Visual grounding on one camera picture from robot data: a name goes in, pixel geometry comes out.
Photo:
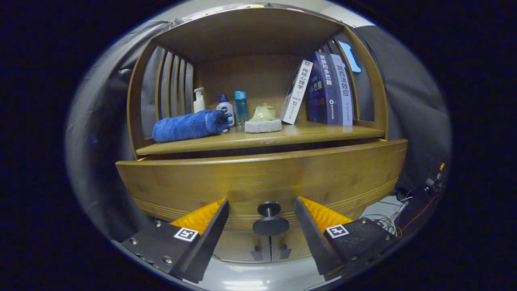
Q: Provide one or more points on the clear blue bottle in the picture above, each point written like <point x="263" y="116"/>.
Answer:
<point x="241" y="107"/>

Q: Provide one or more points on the wooden drawer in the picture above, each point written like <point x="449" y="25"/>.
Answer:
<point x="250" y="178"/>

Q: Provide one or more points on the white pump bottle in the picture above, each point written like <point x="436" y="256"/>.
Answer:
<point x="198" y="103"/>

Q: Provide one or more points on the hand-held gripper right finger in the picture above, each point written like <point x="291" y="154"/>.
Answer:
<point x="313" y="238"/>

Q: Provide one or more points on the rolled blue towel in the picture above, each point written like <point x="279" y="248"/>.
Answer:
<point x="185" y="126"/>

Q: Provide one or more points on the white book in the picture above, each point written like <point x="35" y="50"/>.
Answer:
<point x="297" y="93"/>

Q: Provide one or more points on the light lavender book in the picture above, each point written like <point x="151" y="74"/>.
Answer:
<point x="343" y="89"/>

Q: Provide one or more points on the dark blue book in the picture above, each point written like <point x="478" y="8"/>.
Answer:
<point x="323" y="89"/>

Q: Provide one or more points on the wooden cabinet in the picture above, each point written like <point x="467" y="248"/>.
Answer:
<point x="242" y="76"/>

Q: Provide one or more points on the white bottle with blue cap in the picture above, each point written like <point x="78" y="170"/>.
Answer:
<point x="225" y="109"/>

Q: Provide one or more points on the black drawer knob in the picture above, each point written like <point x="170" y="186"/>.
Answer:
<point x="270" y="220"/>

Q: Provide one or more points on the wooden cabinet door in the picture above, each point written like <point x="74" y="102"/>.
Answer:
<point x="238" y="246"/>
<point x="291" y="246"/>

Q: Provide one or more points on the black backdrop cloth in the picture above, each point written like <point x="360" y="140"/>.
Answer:
<point x="93" y="121"/>

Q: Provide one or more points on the wooden countertop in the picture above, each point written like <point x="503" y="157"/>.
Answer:
<point x="307" y="133"/>

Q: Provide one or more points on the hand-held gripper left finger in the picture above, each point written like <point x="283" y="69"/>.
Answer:
<point x="210" y="238"/>

